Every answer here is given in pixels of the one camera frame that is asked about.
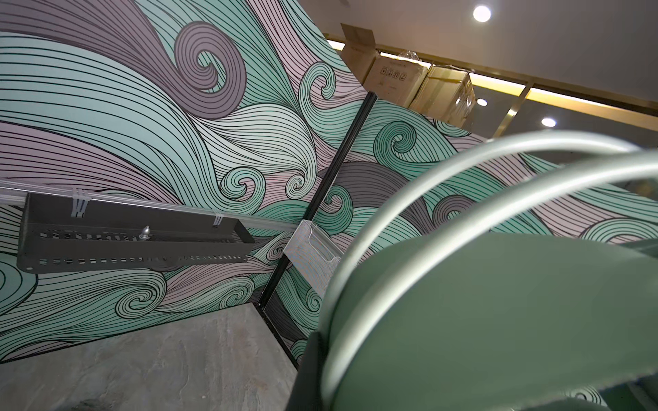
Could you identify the green over-ear headphones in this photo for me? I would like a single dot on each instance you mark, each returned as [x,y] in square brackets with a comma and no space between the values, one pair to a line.
[466,318]

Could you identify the black perforated metal tray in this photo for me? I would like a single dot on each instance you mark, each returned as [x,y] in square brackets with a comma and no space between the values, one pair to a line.
[61,234]

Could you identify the clear plastic wall holder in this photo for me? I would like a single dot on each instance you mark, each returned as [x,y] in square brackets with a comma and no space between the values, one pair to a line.
[312,252]

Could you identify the black corner frame post right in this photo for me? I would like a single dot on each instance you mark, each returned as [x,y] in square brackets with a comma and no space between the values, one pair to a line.
[321,193]

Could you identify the cardboard boxes behind wall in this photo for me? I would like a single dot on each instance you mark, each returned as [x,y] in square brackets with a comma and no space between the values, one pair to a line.
[441,93]

